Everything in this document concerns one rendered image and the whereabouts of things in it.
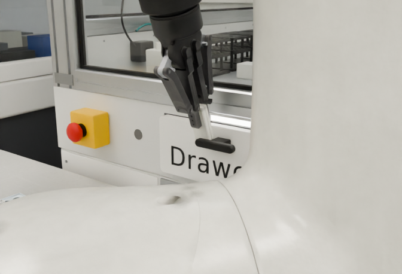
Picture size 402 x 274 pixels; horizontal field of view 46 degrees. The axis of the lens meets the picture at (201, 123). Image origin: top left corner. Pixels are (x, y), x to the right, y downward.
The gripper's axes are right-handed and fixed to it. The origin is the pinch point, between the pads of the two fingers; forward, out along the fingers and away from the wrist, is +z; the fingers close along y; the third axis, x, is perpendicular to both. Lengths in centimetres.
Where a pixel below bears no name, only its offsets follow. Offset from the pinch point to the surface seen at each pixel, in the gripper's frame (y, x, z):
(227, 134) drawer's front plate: -1.7, 3.7, 2.8
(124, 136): -1.6, -22.2, 8.4
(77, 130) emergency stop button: 4.2, -28.3, 4.2
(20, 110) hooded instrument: -12, -77, 17
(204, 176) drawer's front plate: 1.3, -1.1, 10.9
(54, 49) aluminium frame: -7.2, -42.3, -7.0
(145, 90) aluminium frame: -5.4, -16.4, -1.2
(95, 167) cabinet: 1.4, -31.6, 16.6
